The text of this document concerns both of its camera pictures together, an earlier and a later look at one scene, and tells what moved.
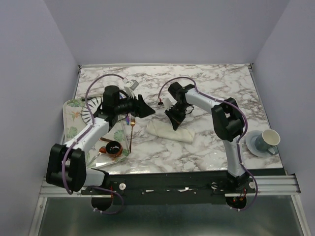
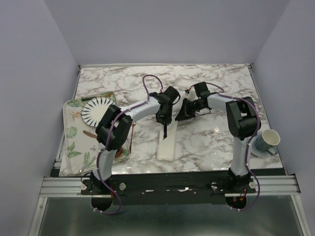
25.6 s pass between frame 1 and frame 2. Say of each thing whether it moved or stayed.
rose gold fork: stayed
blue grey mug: stayed
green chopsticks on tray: stayed
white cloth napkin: moved
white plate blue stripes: stayed
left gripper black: moved
